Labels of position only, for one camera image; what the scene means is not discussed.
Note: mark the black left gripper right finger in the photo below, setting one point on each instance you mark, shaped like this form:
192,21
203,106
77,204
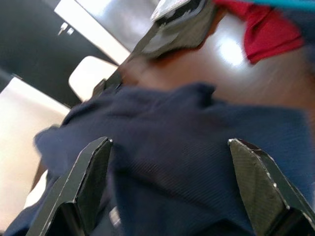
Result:
265,191

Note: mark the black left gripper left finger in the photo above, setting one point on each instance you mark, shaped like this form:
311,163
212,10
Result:
81,186

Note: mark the navy shirt white print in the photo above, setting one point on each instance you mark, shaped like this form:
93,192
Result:
172,137

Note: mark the blue plastic hanger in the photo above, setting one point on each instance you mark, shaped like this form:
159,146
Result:
283,2

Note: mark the brown wooden table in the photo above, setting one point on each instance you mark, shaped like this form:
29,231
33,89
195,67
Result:
233,81

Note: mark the red garment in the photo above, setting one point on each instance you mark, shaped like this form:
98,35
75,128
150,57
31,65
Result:
268,32

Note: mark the black laptop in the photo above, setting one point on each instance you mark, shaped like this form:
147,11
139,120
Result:
182,32

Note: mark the grey flat device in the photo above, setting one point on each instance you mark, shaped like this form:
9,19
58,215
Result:
167,7

